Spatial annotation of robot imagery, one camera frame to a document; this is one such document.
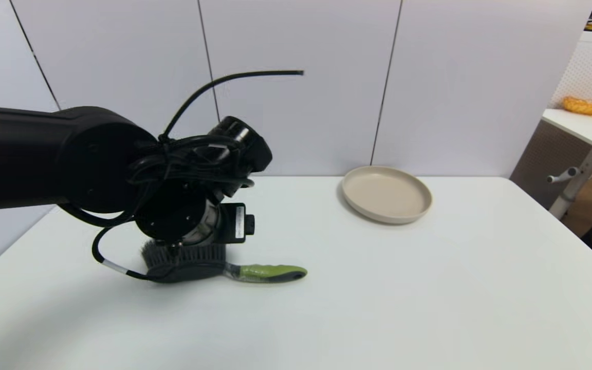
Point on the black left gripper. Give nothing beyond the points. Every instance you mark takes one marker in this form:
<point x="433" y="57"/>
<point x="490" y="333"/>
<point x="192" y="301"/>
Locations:
<point x="170" y="218"/>

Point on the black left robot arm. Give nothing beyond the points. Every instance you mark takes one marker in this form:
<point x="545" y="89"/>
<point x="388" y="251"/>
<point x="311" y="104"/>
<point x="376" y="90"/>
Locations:
<point x="44" y="154"/>

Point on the beige round plate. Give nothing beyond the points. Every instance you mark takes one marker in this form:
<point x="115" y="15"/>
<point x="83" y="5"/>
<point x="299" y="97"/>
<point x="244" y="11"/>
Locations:
<point x="386" y="195"/>

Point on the white side table leg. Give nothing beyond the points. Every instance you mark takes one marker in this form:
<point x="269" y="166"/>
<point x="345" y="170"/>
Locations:
<point x="572" y="192"/>

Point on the white side table top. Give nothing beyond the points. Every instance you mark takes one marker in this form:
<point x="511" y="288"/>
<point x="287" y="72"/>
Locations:
<point x="578" y="128"/>

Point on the orange woven basket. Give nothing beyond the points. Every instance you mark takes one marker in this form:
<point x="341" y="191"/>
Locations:
<point x="584" y="106"/>

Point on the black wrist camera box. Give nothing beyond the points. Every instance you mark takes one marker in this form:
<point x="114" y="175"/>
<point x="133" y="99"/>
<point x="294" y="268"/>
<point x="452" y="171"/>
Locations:
<point x="234" y="223"/>

